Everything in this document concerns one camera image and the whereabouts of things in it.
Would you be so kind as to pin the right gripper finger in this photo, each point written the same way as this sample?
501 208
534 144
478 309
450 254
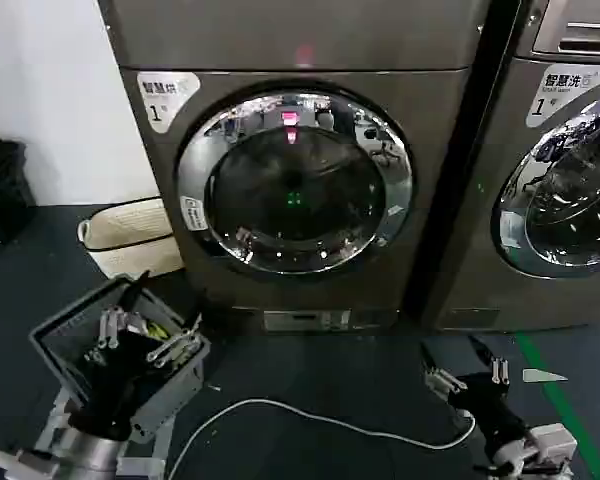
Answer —
500 372
442 381

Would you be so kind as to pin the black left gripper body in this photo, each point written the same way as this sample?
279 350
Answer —
112 380

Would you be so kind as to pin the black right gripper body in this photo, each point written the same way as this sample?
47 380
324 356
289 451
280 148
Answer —
490 405

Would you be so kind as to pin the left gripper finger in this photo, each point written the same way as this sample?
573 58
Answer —
175 347
111 330

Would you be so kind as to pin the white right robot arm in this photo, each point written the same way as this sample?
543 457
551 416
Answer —
545 445

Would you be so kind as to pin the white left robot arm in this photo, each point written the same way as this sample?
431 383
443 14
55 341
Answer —
85 450

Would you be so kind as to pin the white floor tape piece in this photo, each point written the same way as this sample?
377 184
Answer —
537 376

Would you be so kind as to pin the grey plastic box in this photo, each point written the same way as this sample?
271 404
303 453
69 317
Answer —
172 395

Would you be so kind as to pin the green floor tape line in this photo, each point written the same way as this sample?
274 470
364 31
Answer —
560 400

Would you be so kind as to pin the white metal box stand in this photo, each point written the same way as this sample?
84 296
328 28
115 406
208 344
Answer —
47 420

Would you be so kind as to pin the white laundry basket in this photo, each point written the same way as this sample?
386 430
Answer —
130 250

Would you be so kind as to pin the black plastic crate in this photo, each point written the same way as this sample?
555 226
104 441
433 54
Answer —
5 190

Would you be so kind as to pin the round glass dryer door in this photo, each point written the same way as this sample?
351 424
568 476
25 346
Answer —
570 200
300 200

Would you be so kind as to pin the grey front-load dryer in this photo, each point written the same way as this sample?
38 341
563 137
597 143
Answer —
520 165
330 45

